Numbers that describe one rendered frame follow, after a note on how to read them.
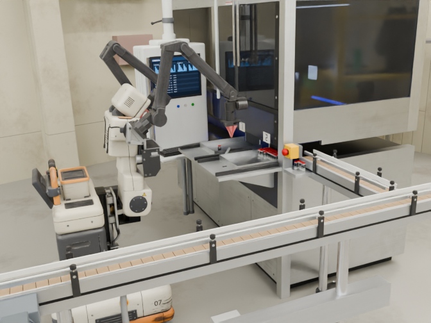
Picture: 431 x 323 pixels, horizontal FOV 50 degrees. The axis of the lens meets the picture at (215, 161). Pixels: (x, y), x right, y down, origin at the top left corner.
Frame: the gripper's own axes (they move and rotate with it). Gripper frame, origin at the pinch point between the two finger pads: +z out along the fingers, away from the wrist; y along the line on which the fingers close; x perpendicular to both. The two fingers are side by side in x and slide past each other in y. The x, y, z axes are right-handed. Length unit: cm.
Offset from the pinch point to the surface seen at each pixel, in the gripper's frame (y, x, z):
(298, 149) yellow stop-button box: 31.1, -21.5, 7.4
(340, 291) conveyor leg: 9, -90, 52
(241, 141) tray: 32, 53, 20
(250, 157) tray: 19.7, 15.7, 20.2
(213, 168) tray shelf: -8.8, 7.2, 20.0
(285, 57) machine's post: 28, -13, -42
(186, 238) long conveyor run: -58, -85, 12
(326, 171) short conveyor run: 37, -39, 16
